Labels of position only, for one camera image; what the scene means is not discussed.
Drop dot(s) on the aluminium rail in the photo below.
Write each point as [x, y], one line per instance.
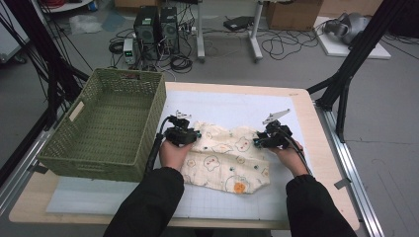
[355, 164]
[19, 171]

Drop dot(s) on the clear plastic bag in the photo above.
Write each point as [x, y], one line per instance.
[85, 24]

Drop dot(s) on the white desk leg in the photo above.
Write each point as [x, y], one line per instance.
[255, 33]
[200, 33]

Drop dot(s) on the grey metal table clamp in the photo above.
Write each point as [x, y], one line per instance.
[39, 169]
[342, 183]

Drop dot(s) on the slim black computer tower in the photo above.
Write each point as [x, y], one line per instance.
[169, 29]

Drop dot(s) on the person's left hand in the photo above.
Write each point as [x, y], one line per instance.
[173, 154]

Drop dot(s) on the person's right hand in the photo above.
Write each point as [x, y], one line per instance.
[290, 158]

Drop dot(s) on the cream printed baby garment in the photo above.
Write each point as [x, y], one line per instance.
[224, 158]

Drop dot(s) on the large black computer tower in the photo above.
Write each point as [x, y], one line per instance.
[146, 31]

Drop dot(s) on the white floor board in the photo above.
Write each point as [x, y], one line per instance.
[332, 49]

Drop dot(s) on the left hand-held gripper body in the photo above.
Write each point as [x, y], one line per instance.
[179, 135]

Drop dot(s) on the black metal frame stand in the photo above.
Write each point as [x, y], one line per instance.
[357, 49]
[49, 65]

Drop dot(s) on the green woven plastic basket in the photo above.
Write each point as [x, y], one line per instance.
[108, 131]

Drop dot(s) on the black flat device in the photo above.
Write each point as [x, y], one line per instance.
[237, 23]

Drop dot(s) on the white grid mat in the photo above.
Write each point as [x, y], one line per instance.
[230, 105]

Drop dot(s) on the grey headset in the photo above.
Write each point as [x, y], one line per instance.
[349, 26]

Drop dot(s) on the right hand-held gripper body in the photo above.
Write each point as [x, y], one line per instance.
[278, 136]

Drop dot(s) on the brown cardboard box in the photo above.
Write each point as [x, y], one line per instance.
[293, 15]

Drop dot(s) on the small white power unit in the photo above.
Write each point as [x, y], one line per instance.
[128, 51]

